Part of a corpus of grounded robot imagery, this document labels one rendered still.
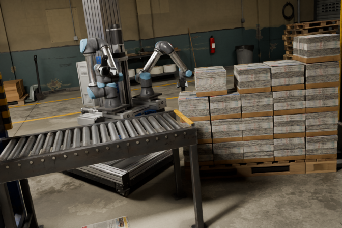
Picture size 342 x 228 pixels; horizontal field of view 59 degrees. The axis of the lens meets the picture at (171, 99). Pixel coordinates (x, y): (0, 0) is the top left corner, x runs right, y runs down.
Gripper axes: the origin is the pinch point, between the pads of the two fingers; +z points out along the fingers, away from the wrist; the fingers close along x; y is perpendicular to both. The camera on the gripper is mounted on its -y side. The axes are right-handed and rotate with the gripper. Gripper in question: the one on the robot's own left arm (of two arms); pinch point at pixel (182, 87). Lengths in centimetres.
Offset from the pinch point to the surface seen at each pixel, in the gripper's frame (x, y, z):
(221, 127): 36, -33, 45
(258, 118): 70, -27, 45
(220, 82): 38, 10, 43
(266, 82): 79, 7, 44
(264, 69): 78, 19, 44
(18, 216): -135, -73, 115
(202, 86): 20.9, 7.9, 42.7
